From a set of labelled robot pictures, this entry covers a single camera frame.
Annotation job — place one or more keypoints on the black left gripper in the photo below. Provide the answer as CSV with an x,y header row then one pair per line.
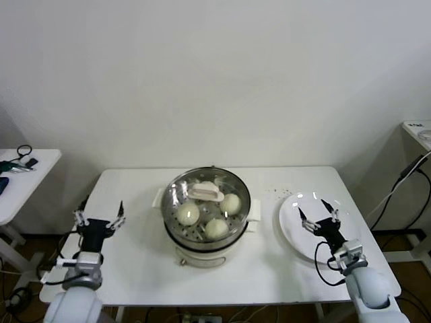
x,y
92,233

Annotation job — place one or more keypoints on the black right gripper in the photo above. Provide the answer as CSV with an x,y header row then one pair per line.
x,y
330,230

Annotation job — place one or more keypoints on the white steamed baozi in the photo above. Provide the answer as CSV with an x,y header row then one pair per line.
x,y
216,228
230,204
187,214

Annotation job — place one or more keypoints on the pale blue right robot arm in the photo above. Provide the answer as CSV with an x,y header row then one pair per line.
x,y
370,292

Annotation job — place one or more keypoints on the steel steamer basket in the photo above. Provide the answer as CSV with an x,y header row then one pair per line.
x,y
235,235

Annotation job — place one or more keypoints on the white round plate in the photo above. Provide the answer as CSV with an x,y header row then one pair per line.
x,y
293,228

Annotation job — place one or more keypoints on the white side table with tools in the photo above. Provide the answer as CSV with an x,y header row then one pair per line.
x,y
30,188

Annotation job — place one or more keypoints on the small black device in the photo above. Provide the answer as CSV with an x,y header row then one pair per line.
x,y
32,163

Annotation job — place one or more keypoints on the blue case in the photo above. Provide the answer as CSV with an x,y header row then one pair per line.
x,y
3,185

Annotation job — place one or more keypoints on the white electric cooker base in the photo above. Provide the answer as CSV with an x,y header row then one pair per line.
x,y
208,259

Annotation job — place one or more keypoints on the white power strip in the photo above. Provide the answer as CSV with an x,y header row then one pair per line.
x,y
202,318

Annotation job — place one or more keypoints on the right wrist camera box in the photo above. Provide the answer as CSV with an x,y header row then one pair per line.
x,y
350,254

